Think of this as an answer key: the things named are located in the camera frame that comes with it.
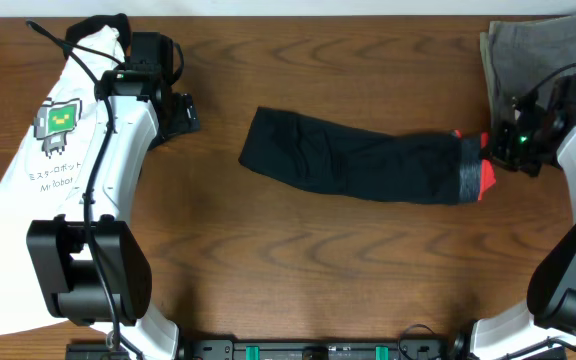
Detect black garment under t-shirt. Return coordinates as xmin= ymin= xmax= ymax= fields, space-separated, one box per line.
xmin=63 ymin=13 xmax=132 ymax=62

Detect grey folded trousers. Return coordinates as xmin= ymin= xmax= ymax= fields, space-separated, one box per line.
xmin=480 ymin=14 xmax=576 ymax=126

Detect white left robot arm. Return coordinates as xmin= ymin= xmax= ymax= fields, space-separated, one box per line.
xmin=26 ymin=32 xmax=200 ymax=359

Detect black leggings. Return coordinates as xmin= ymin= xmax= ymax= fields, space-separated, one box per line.
xmin=239 ymin=107 xmax=496 ymax=205

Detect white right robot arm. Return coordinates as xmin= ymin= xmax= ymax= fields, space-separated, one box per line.
xmin=466 ymin=105 xmax=576 ymax=359

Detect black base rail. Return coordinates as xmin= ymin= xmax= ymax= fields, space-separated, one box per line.
xmin=65 ymin=337 xmax=569 ymax=360

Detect white printed t-shirt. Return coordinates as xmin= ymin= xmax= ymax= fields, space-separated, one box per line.
xmin=0 ymin=25 xmax=125 ymax=335

